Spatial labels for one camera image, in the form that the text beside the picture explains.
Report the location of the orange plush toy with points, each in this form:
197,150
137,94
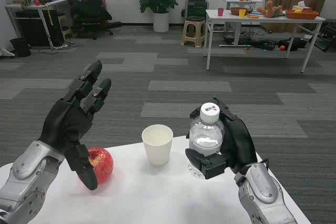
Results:
270,9

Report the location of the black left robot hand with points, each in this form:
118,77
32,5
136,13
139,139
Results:
63,127

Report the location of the black computer tower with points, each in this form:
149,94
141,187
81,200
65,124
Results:
34,28

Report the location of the white tissue box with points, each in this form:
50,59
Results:
299,5

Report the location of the small red ball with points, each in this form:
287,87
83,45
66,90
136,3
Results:
37,2

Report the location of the yellow plastic cup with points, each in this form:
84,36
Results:
242,13

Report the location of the brown round woven basket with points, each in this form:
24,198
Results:
237,10

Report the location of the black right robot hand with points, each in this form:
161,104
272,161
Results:
237,140

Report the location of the clear plastic water bottle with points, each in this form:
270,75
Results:
206,140

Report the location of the orange rectangular basket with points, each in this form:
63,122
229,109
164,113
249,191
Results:
302,14

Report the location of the white plant pot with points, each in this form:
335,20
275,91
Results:
160,21

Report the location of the white folding table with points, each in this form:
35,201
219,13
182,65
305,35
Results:
262,20

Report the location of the red apple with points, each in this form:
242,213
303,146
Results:
101,165

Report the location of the small wooden stool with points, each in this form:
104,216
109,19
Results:
64,26

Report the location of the brown cardboard box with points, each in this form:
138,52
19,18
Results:
273,1

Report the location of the pink plastic cup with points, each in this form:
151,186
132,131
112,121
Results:
221,11

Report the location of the black waste bin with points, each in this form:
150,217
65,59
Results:
20,47

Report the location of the yellow lemon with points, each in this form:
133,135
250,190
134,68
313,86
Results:
297,11

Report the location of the white computer desk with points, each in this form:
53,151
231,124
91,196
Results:
39,6

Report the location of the beige plastic stool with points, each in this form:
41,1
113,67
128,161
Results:
193,32

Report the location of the black office chair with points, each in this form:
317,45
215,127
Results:
92,6

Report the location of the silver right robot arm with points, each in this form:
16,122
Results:
262,195

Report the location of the white paper cup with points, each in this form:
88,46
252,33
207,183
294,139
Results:
157,144

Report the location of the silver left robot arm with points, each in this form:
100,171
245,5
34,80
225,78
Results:
25,182

